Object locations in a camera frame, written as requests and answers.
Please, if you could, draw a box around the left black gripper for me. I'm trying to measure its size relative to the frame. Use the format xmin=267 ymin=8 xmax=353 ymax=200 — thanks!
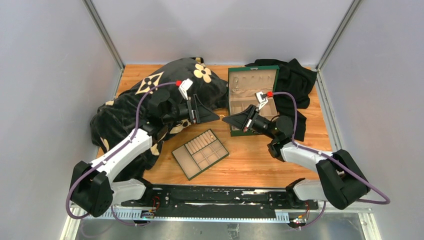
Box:
xmin=163 ymin=94 xmax=220 ymax=126

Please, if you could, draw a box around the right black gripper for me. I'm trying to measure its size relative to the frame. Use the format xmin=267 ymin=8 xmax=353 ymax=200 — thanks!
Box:
xmin=222 ymin=104 xmax=278 ymax=141

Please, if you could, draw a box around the green jewelry box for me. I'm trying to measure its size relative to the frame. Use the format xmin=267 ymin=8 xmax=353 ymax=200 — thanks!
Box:
xmin=228 ymin=65 xmax=279 ymax=137

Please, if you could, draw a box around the green jewelry tray insert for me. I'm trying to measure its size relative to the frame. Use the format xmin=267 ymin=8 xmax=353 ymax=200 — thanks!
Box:
xmin=172 ymin=129 xmax=230 ymax=181

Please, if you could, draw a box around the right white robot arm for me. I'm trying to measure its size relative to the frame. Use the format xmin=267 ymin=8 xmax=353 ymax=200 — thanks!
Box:
xmin=222 ymin=105 xmax=371 ymax=210

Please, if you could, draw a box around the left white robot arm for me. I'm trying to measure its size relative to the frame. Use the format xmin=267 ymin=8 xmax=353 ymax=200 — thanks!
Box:
xmin=65 ymin=89 xmax=220 ymax=219

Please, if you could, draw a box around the black blanket with beige flowers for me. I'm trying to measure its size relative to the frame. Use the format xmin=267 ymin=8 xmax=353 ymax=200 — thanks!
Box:
xmin=90 ymin=57 xmax=229 ymax=182

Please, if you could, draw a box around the black cloth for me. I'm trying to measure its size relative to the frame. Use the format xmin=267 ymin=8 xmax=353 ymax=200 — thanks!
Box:
xmin=245 ymin=58 xmax=317 ymax=142

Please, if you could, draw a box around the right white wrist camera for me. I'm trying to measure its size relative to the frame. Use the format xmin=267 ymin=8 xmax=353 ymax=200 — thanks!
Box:
xmin=255 ymin=91 xmax=274 ymax=110

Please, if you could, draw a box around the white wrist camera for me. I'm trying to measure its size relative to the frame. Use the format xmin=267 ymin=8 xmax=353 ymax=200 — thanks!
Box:
xmin=176 ymin=78 xmax=193 ymax=100
xmin=255 ymin=91 xmax=274 ymax=110

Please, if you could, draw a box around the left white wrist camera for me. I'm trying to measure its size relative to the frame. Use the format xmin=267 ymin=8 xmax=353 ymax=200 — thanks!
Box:
xmin=176 ymin=78 xmax=193 ymax=100

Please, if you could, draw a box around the black mounting base plate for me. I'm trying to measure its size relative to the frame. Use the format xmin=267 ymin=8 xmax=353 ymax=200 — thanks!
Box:
xmin=121 ymin=184 xmax=319 ymax=220

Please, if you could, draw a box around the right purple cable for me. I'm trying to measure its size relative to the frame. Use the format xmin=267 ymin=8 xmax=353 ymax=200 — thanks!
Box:
xmin=269 ymin=91 xmax=391 ymax=229

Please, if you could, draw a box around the purple cable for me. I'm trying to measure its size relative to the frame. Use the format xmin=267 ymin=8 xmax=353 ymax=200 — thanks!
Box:
xmin=269 ymin=91 xmax=391 ymax=229
xmin=65 ymin=82 xmax=180 ymax=220

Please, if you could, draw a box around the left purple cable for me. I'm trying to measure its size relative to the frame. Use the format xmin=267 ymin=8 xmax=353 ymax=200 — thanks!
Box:
xmin=65 ymin=82 xmax=180 ymax=220

